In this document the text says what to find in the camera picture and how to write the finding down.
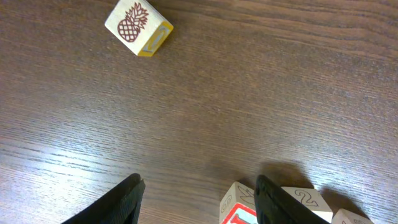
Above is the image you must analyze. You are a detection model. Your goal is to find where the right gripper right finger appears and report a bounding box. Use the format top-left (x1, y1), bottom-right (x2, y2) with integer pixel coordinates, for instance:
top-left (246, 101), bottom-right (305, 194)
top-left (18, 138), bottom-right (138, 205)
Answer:
top-left (254, 174), bottom-right (328, 224)

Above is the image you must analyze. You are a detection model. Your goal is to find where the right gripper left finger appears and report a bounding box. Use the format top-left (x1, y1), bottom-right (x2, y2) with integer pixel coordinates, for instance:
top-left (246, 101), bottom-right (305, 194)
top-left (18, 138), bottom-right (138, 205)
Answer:
top-left (63, 173), bottom-right (146, 224)

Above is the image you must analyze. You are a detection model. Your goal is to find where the ice cream cone block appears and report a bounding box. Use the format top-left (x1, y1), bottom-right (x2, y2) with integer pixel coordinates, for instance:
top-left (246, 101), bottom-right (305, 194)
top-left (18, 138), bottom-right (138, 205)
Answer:
top-left (282, 187), bottom-right (333, 223)

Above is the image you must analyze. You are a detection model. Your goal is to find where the red letter I block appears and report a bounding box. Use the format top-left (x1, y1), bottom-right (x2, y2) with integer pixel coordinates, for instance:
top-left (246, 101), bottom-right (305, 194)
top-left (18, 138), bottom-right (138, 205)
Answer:
top-left (219, 181), bottom-right (257, 224)

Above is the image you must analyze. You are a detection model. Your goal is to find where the blue letter D block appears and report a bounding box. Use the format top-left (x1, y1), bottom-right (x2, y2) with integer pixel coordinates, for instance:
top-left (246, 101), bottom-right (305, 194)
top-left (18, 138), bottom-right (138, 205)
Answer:
top-left (331, 208), bottom-right (374, 224)

